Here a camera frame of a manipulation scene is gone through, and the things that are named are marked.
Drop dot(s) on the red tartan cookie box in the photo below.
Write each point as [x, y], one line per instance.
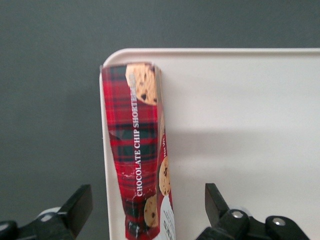
[130, 125]

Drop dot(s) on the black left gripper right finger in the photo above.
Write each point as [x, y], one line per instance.
[217, 212]

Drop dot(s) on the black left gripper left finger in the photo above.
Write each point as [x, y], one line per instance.
[75, 212]

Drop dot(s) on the white rectangular plastic tray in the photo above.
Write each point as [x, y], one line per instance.
[237, 112]

